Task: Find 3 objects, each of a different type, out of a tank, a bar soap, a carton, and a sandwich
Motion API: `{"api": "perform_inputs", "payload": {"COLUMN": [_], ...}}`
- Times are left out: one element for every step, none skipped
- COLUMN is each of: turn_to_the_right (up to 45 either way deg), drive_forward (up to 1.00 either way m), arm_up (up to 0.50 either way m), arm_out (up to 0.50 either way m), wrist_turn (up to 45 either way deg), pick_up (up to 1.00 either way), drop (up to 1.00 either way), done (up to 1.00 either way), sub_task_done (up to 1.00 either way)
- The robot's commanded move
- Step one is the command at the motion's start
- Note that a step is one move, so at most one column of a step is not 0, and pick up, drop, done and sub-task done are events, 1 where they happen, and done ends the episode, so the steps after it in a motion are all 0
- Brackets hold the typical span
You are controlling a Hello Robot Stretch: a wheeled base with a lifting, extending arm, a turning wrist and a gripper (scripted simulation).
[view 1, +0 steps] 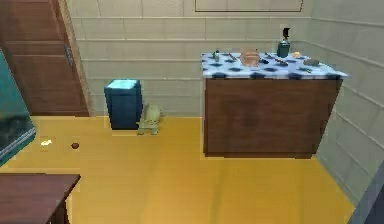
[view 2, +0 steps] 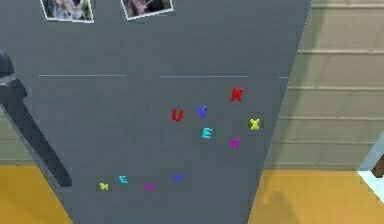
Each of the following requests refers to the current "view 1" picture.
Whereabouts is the blue bin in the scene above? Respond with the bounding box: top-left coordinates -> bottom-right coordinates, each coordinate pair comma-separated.
104,79 -> 144,131

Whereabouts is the brown cabinet with blue-spotted top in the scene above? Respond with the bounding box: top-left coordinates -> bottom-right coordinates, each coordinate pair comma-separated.
200,50 -> 349,159

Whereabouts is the pink translucent jar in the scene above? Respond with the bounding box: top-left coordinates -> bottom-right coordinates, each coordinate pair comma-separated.
240,48 -> 261,68

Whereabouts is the dark teal bottle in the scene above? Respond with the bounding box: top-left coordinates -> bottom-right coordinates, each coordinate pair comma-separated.
276,27 -> 291,59

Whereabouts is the brown wooden room door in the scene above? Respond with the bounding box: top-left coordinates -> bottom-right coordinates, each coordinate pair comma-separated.
0,0 -> 91,118

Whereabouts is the teal glass panel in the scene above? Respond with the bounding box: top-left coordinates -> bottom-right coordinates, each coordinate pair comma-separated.
0,49 -> 37,167

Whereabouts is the dark red wooden table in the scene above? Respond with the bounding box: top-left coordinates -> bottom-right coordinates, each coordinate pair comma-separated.
0,172 -> 82,224

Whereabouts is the dark blue furniture edge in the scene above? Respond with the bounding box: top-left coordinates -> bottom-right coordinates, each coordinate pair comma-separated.
347,159 -> 384,224

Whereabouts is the black door handle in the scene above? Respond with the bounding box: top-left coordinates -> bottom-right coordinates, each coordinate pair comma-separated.
64,45 -> 74,67

